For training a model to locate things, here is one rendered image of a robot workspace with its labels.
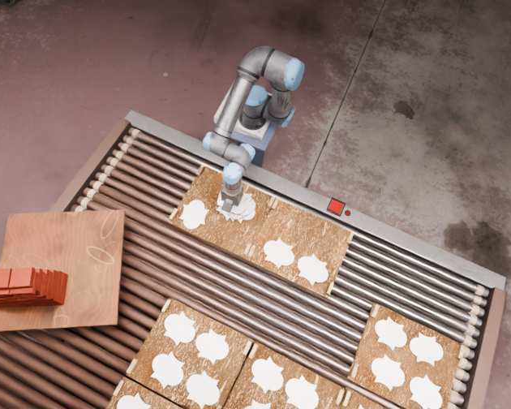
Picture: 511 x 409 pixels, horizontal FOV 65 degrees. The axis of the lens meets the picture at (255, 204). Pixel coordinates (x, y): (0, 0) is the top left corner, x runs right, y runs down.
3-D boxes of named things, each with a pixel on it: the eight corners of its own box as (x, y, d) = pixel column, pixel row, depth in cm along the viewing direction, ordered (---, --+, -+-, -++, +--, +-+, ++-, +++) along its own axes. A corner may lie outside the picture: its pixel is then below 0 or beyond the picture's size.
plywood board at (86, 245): (10, 215, 178) (9, 213, 176) (125, 211, 181) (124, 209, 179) (-11, 332, 158) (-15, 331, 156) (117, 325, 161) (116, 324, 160)
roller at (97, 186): (96, 182, 202) (92, 177, 198) (467, 360, 177) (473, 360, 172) (90, 189, 200) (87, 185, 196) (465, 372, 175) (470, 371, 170)
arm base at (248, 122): (244, 102, 221) (246, 92, 212) (269, 112, 220) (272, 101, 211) (234, 124, 215) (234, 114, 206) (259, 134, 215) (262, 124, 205)
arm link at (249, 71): (246, 33, 154) (197, 148, 165) (272, 45, 153) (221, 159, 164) (251, 40, 165) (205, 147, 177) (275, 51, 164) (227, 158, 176)
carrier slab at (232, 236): (203, 165, 204) (203, 164, 202) (276, 198, 199) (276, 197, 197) (168, 223, 191) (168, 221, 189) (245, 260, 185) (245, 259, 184)
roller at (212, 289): (72, 214, 195) (68, 210, 190) (457, 406, 169) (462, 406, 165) (66, 222, 193) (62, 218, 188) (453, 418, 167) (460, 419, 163)
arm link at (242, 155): (234, 135, 168) (221, 156, 163) (258, 147, 167) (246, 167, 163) (233, 145, 175) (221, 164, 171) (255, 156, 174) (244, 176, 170)
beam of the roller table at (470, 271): (133, 115, 222) (130, 109, 216) (499, 280, 194) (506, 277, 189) (125, 127, 218) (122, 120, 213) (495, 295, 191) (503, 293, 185)
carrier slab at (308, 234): (276, 199, 199) (276, 197, 197) (353, 233, 193) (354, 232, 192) (246, 260, 185) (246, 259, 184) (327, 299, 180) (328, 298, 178)
